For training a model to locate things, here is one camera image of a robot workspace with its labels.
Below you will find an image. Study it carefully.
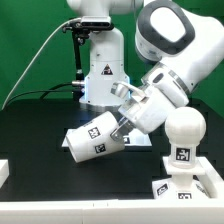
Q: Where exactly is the white border rail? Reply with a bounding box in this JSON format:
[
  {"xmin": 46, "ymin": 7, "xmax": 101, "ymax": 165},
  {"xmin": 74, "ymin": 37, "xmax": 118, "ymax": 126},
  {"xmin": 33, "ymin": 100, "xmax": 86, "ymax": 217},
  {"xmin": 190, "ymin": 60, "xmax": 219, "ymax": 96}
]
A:
[
  {"xmin": 198, "ymin": 157, "xmax": 224, "ymax": 200},
  {"xmin": 0, "ymin": 199, "xmax": 224, "ymax": 224}
]

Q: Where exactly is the black camera on stand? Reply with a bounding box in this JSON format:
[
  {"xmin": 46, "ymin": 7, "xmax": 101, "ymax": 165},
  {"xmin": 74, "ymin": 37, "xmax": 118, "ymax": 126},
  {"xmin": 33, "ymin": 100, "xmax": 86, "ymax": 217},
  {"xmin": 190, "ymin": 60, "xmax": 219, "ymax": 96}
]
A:
[{"xmin": 62, "ymin": 18, "xmax": 114, "ymax": 101}]

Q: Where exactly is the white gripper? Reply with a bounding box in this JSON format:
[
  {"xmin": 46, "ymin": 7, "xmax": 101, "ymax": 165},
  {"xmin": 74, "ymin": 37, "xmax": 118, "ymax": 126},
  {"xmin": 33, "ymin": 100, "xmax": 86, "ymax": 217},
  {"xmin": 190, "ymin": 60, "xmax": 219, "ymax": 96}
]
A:
[{"xmin": 110, "ymin": 64, "xmax": 189, "ymax": 142}]

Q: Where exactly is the white lamp bulb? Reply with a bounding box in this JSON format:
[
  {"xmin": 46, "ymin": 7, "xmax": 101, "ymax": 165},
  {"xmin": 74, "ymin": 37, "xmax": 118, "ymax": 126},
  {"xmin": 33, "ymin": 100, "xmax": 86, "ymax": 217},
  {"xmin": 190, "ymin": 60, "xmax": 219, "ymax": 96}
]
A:
[{"xmin": 165, "ymin": 107, "xmax": 206, "ymax": 169}]

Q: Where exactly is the white front border rail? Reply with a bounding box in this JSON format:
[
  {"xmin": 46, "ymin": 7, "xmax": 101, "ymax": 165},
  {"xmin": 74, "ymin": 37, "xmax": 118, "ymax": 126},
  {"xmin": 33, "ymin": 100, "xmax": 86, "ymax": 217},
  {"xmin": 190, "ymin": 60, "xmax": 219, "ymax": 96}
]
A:
[{"xmin": 0, "ymin": 199, "xmax": 224, "ymax": 224}]

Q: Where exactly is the white lamp base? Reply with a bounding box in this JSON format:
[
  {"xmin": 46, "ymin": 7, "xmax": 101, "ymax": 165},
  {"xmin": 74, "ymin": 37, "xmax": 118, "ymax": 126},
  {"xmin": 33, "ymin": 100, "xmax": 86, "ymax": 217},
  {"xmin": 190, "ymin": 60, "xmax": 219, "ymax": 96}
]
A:
[{"xmin": 152, "ymin": 156, "xmax": 210, "ymax": 200}]

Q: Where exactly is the white tag sheet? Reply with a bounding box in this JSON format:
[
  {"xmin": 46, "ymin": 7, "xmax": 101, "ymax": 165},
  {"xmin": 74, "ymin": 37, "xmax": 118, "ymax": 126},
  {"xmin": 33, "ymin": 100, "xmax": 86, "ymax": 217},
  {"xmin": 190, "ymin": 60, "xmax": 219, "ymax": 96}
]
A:
[{"xmin": 61, "ymin": 128, "xmax": 153, "ymax": 148}]

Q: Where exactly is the white lamp shade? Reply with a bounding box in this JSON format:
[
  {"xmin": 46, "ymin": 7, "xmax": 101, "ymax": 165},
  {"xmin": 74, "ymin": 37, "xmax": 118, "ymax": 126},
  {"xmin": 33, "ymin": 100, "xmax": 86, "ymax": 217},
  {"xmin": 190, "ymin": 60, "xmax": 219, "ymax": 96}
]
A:
[{"xmin": 66, "ymin": 112, "xmax": 125, "ymax": 162}]

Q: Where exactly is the white cable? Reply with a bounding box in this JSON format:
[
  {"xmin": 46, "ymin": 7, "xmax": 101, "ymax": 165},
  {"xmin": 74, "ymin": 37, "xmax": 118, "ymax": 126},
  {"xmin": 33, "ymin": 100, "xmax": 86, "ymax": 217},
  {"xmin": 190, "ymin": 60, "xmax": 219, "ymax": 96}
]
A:
[{"xmin": 1, "ymin": 18, "xmax": 81, "ymax": 111}]

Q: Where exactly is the white left border block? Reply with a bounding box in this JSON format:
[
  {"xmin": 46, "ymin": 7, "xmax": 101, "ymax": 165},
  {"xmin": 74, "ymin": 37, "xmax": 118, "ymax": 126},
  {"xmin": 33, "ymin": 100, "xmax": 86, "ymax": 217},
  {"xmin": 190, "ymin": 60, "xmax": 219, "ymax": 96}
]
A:
[{"xmin": 0, "ymin": 160, "xmax": 9, "ymax": 188}]

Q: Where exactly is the white right border rail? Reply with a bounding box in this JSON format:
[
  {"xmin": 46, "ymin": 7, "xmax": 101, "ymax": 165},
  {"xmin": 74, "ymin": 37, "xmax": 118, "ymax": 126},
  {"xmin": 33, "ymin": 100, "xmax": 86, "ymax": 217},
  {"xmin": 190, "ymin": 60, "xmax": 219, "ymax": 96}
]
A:
[{"xmin": 198, "ymin": 157, "xmax": 224, "ymax": 200}]

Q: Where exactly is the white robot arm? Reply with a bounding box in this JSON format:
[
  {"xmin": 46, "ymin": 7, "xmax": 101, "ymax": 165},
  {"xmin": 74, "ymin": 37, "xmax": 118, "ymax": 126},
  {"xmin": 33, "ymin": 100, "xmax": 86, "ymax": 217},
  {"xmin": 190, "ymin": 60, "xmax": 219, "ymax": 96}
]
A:
[{"xmin": 104, "ymin": 0, "xmax": 224, "ymax": 142}]

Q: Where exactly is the black cable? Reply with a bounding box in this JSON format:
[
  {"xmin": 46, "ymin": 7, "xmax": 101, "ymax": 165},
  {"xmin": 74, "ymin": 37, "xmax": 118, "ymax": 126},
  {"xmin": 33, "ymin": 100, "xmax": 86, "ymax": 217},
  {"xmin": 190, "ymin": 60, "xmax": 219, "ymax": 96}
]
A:
[{"xmin": 4, "ymin": 82, "xmax": 83, "ymax": 107}]

